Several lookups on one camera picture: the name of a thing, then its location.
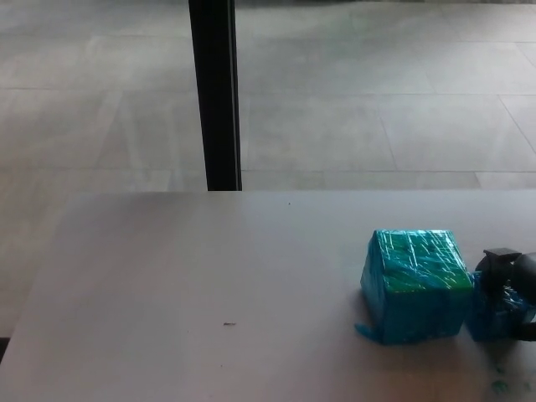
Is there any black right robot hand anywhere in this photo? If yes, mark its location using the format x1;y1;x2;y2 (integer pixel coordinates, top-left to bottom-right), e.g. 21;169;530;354
474;247;536;343

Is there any small blue cube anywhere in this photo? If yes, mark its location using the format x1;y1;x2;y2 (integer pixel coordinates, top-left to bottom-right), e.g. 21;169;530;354
466;270;536;343

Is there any big blue-green wrapped cube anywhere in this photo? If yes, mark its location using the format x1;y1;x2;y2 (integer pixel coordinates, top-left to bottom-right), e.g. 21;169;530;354
353;228;476;346

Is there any black vertical post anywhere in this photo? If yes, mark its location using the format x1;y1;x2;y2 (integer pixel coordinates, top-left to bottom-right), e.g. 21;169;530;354
188;0;244;193

